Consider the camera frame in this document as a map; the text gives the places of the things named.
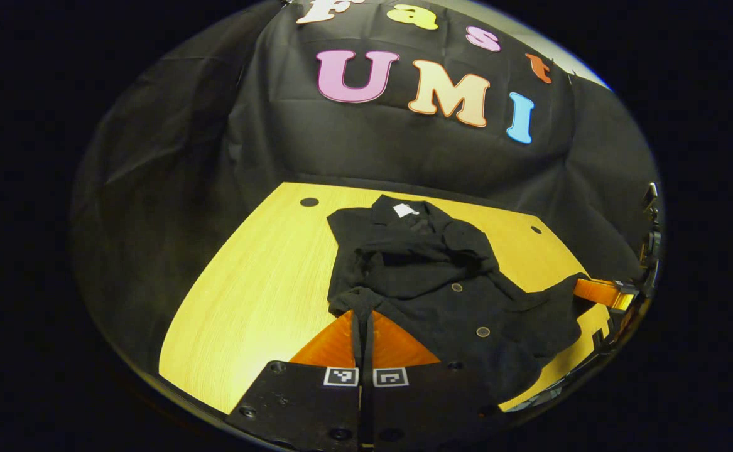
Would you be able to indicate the black buttoned jacket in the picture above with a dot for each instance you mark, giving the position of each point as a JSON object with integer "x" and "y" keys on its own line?
{"x": 435, "y": 270}

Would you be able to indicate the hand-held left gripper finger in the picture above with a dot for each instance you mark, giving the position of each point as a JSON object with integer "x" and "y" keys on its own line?
{"x": 369, "y": 348}
{"x": 358, "y": 345}

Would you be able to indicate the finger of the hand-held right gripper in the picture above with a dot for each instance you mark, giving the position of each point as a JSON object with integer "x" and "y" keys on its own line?
{"x": 598, "y": 293}

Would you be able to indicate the black backdrop cloth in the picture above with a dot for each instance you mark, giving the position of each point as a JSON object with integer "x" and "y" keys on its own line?
{"x": 372, "y": 150}

